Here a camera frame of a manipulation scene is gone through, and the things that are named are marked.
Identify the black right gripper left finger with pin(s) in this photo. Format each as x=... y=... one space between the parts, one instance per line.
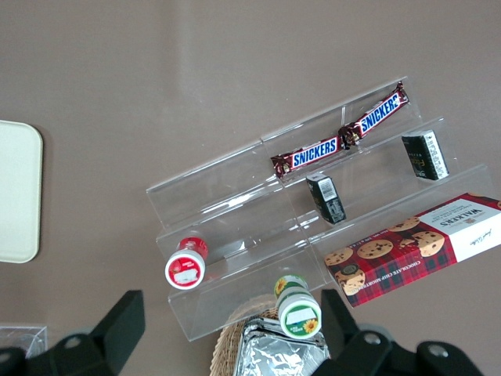
x=113 y=337

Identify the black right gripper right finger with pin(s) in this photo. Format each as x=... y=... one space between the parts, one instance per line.
x=352 y=348

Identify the foil-wrapped sandwich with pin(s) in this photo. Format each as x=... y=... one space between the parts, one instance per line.
x=274 y=352

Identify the woven wicker basket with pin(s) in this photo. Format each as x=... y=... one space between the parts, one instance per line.
x=227 y=344

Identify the cream plastic tray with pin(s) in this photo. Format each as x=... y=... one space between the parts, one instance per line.
x=17 y=192

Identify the green sunflower yogurt cup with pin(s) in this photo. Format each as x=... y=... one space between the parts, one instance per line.
x=298 y=313

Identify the clear plastic box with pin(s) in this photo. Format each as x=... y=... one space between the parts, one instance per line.
x=21 y=338

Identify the red strawberry yogurt cup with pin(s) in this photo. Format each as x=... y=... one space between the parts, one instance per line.
x=187 y=265

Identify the Walkers tartan cookie box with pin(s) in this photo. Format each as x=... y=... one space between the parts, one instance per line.
x=411 y=250

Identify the small black barcode box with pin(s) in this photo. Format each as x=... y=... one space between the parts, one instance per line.
x=326 y=199

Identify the clear acrylic stepped display riser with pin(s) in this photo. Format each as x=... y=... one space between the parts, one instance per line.
x=231 y=219
x=375 y=176

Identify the Snickers chocolate bar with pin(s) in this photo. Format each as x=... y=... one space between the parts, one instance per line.
x=313 y=153
x=377 y=115

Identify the small black white-sided box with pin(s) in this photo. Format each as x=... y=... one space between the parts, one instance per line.
x=426 y=154

